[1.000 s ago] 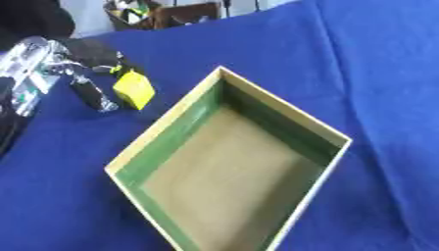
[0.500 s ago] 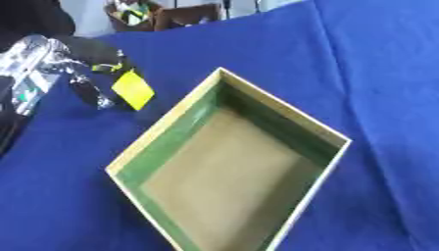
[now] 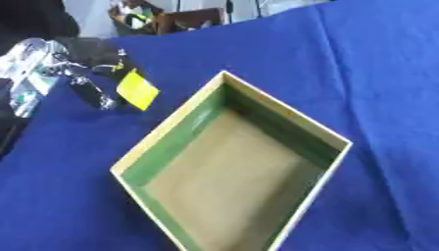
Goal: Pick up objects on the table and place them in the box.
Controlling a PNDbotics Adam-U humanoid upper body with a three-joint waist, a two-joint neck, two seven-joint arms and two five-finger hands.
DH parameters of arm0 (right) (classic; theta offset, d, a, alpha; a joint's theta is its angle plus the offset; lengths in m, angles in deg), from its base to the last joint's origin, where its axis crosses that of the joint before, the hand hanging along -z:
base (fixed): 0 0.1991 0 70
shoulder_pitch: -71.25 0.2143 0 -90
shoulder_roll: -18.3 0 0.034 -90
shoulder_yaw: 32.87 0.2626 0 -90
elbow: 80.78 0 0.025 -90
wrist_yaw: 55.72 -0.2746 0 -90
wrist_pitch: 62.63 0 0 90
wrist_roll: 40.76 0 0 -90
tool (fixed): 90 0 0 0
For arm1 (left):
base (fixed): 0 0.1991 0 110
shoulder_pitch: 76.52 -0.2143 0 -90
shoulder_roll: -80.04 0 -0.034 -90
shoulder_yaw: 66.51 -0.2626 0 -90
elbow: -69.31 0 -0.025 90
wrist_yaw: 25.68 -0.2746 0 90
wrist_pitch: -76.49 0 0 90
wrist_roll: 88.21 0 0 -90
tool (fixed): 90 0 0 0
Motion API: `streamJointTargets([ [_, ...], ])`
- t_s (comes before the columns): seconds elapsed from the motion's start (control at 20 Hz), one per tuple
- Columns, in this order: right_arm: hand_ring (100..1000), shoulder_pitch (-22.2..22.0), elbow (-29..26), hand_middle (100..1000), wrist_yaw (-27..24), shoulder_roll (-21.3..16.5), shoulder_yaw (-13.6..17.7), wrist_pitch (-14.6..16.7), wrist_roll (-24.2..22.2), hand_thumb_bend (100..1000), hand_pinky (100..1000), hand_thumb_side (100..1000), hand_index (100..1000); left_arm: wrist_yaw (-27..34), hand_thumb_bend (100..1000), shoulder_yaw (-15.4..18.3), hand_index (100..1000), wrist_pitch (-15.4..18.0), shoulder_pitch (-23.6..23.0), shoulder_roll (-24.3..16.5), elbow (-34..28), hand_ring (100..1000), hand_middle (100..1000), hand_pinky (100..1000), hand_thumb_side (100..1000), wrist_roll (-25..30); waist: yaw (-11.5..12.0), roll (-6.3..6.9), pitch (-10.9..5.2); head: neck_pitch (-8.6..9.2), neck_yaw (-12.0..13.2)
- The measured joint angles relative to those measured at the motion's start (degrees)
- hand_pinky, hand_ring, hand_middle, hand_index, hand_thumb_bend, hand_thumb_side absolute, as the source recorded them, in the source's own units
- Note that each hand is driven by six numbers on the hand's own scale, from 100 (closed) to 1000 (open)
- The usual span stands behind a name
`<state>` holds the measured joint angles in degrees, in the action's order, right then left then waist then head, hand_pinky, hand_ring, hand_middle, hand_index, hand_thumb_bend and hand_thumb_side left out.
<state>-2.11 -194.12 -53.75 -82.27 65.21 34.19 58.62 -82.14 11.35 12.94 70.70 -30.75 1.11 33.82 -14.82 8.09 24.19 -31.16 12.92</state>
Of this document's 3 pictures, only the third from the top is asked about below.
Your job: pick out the yellow block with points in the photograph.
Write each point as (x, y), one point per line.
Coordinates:
(137, 90)

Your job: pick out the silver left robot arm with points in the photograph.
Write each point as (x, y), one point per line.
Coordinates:
(26, 70)

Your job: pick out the tan box with green inside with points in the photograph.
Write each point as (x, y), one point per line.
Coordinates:
(228, 163)

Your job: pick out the brown box with clutter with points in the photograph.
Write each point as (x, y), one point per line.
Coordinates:
(165, 18)

